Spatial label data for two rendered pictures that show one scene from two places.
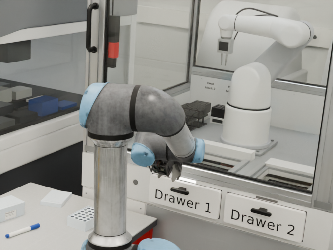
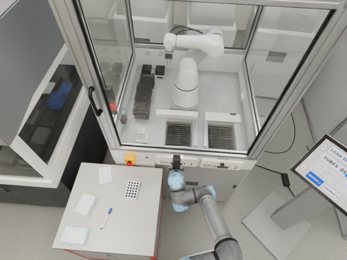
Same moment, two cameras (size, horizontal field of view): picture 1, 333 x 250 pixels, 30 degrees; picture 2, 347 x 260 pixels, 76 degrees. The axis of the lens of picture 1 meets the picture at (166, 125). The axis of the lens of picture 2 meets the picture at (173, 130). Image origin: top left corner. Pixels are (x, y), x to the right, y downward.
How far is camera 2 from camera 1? 1.61 m
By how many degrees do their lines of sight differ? 43
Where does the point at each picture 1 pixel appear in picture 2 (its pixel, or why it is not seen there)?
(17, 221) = (97, 209)
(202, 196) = (188, 161)
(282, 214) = (231, 163)
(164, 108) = not seen: outside the picture
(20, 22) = (27, 97)
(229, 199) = (203, 161)
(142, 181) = (151, 157)
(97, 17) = (96, 94)
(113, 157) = not seen: outside the picture
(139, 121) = not seen: outside the picture
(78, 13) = (55, 49)
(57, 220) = (117, 197)
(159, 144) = (191, 201)
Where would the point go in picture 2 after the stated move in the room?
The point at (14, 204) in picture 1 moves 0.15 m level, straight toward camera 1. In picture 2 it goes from (91, 202) to (101, 222)
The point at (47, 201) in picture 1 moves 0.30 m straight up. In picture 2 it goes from (103, 181) to (91, 162)
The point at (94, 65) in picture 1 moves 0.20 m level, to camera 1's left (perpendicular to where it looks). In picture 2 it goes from (104, 117) to (66, 128)
